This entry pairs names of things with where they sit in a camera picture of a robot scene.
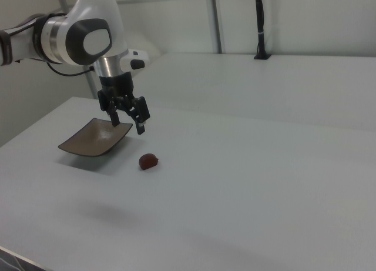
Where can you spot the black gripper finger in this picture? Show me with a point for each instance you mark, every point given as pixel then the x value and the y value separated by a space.
pixel 115 118
pixel 142 112

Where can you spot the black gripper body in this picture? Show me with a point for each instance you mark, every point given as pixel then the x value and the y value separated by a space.
pixel 117 84

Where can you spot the small round reddish-brown food item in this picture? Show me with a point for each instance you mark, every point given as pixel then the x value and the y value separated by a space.
pixel 148 162

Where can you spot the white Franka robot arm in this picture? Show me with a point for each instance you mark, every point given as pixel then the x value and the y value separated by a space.
pixel 88 15

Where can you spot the square brown ceramic plate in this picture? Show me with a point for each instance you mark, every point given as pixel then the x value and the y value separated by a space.
pixel 88 141

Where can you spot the black pole with base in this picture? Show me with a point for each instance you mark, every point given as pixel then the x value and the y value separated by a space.
pixel 260 18

